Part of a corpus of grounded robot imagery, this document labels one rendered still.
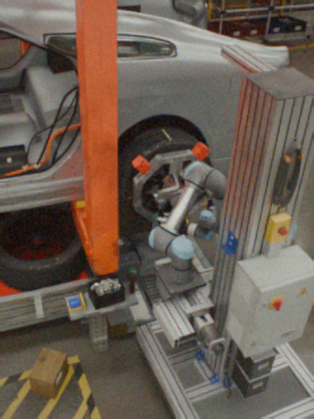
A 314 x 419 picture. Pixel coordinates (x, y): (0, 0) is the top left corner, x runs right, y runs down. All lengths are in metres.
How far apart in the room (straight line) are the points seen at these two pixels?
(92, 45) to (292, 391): 2.22
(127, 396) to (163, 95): 1.89
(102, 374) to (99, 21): 2.14
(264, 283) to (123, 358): 1.47
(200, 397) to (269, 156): 1.56
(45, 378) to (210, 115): 1.97
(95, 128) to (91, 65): 0.33
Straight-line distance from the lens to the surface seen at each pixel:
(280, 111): 2.00
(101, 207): 2.91
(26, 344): 3.63
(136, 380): 3.40
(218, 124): 3.56
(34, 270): 3.39
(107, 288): 3.12
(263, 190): 2.17
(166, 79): 3.25
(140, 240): 3.96
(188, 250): 2.68
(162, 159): 3.24
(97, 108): 2.58
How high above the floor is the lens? 2.83
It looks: 38 degrees down
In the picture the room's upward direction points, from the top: 3 degrees clockwise
